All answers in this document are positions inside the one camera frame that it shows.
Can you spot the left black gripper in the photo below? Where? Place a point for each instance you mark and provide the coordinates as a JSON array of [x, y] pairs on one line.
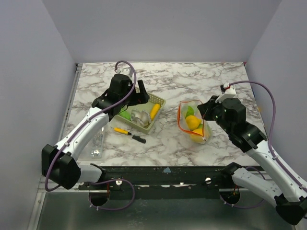
[[142, 98]]

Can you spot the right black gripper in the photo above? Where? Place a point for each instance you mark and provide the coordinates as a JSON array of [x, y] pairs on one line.
[[209, 109]]

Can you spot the bright green citrus toy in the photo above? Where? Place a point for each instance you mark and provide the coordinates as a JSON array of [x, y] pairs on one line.
[[190, 111]]

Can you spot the yellow pear toy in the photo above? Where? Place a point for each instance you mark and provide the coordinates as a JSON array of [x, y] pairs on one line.
[[193, 122]]

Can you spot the clear zip top bag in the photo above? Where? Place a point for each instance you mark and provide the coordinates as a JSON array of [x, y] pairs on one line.
[[182, 125]]

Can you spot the yellow orange round fruit toy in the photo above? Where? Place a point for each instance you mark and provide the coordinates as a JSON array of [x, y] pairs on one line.
[[198, 136]]

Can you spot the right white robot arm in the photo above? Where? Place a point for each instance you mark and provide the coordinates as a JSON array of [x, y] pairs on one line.
[[288, 192]]

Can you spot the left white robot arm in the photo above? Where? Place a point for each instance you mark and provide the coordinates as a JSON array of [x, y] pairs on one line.
[[59, 162]]

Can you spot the pale green perforated basket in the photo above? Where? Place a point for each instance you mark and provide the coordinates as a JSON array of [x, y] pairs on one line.
[[147, 107]]

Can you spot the yellow corn toy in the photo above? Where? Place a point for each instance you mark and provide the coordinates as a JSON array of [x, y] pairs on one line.
[[154, 111]]

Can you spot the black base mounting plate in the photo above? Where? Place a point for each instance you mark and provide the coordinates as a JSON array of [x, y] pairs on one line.
[[154, 182]]

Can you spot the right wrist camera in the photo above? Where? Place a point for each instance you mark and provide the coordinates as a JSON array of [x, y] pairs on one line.
[[228, 91]]

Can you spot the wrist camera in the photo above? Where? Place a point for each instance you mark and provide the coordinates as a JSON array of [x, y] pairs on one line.
[[228, 91], [125, 71]]

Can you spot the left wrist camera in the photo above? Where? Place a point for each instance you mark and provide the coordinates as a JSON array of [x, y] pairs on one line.
[[125, 71]]

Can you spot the yellow handled black brush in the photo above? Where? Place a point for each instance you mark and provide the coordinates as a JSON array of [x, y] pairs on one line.
[[135, 137]]

